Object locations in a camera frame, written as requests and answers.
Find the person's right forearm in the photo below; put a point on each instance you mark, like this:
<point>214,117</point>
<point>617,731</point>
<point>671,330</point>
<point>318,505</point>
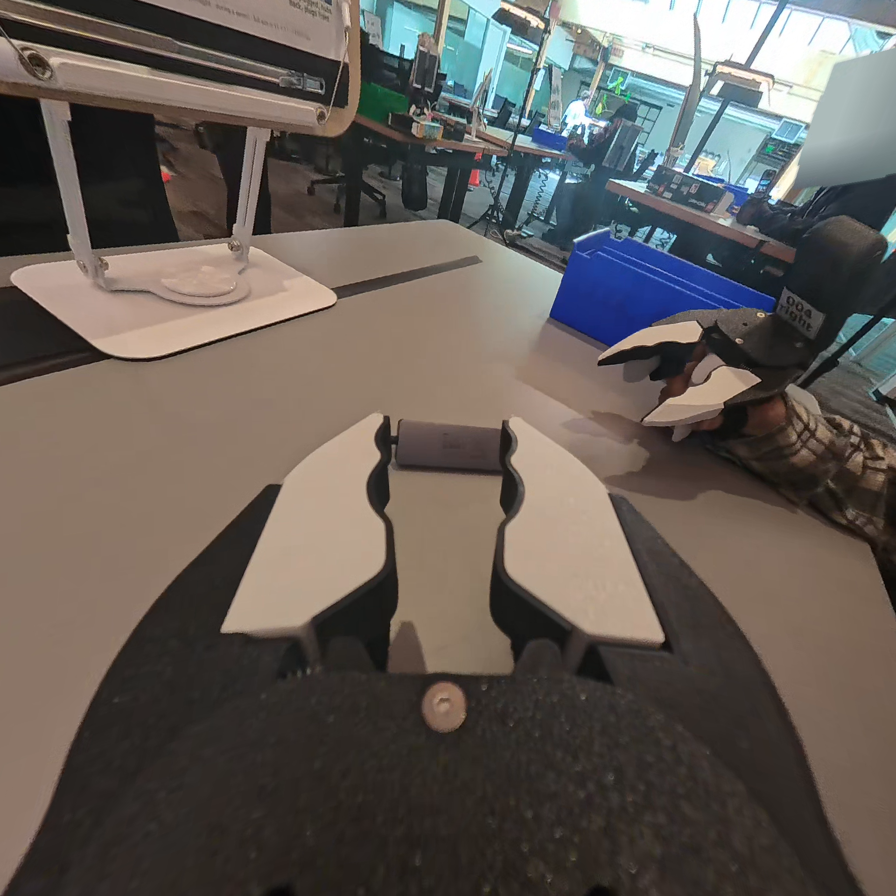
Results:
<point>826,462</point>

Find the printed instruction sheet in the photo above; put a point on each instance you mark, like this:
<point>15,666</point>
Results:
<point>280,14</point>

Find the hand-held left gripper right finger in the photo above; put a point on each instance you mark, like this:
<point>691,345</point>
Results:
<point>581,560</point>

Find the person's right hand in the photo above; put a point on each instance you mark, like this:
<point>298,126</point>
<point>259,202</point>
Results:
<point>764,413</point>

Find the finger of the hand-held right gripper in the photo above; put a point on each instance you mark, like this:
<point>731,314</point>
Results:
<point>651,341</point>
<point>707,399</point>

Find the wooden top desk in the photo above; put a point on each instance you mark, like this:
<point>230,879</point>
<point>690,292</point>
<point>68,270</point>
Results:
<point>686,210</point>
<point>448,143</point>

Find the small colourful box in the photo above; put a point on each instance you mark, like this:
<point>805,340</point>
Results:
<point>427,128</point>

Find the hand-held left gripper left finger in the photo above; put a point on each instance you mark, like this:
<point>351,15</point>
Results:
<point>308,553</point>

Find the white metal stand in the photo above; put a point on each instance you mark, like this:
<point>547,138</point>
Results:
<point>210,308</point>

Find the black cardboard box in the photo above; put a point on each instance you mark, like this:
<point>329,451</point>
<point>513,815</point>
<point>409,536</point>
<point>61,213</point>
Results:
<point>686,185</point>

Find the stack of green bins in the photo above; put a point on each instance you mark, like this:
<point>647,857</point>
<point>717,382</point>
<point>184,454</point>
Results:
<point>381,101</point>

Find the wooden clipboard board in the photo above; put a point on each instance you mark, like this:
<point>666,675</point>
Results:
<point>354,91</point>

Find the dark slim usb hub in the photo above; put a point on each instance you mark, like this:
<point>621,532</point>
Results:
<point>448,444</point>

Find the blue plastic bin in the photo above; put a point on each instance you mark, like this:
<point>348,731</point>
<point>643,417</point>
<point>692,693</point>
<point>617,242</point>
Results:
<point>616,294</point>
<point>549,136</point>

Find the black bag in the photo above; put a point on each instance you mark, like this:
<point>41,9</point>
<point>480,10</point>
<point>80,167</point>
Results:
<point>414,185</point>

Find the black tripod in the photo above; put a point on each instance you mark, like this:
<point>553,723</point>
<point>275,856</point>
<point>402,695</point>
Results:
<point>505,203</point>

